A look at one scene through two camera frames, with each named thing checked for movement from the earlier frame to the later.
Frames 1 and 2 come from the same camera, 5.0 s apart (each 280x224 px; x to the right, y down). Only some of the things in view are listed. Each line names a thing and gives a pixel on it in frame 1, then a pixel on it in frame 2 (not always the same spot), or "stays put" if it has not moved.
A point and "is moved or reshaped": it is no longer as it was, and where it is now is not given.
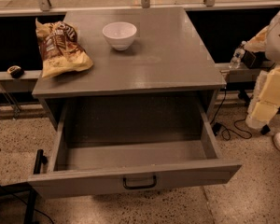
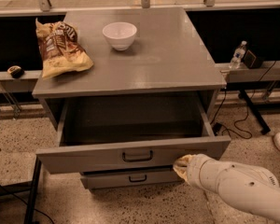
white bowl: (119, 35) stays put
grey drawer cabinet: (166, 58) stays put
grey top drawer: (102, 147) is moved or reshaped
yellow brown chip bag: (60, 49) stays put
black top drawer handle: (140, 187) -> (137, 160)
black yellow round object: (16, 72) stays put
